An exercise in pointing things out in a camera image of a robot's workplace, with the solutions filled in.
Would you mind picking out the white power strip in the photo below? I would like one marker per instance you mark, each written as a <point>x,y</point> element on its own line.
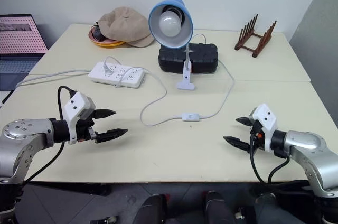
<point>124,77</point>

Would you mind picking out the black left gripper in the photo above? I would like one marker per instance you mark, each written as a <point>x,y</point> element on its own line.
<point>85,132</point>

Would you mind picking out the beige cloth cap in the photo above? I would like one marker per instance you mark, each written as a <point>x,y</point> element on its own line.
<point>124,24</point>

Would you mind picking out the large dark rounded shape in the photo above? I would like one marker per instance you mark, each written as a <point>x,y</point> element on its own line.
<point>280,205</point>

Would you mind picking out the white round light bulb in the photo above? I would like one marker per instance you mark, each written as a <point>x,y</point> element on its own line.
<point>170,24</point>

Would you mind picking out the dark object in plate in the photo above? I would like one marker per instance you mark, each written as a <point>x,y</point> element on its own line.
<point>98,33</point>

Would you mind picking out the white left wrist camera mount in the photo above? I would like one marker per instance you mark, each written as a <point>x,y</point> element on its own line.
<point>75,103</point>

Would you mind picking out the brown wooden dish rack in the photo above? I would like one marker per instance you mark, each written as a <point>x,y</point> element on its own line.
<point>257,43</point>

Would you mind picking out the black plastic case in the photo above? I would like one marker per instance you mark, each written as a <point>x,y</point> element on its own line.
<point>203,57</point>

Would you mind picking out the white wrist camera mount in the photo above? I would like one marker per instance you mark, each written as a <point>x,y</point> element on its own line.
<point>268,121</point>
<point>75,103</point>

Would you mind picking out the yellow plate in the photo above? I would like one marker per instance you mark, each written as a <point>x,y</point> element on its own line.
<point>108,45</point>

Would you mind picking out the pink plate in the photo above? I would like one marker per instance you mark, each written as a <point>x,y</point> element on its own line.
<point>93,36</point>

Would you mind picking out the open laptop with pink screen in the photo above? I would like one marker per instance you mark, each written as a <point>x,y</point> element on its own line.
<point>16,33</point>

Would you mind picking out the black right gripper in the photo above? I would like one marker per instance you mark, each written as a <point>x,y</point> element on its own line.
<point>257,135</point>

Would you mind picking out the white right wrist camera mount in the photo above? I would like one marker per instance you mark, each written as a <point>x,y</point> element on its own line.
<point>268,121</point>

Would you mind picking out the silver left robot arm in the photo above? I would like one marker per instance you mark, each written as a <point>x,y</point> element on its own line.
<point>23,129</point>

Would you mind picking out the white power plug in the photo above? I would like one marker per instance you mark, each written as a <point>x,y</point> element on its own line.
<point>107,70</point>

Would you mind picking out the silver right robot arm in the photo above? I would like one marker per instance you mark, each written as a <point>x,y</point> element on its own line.
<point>306,142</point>

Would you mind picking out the blue clip desk lamp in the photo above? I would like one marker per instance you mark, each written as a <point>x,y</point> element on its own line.
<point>185,27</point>

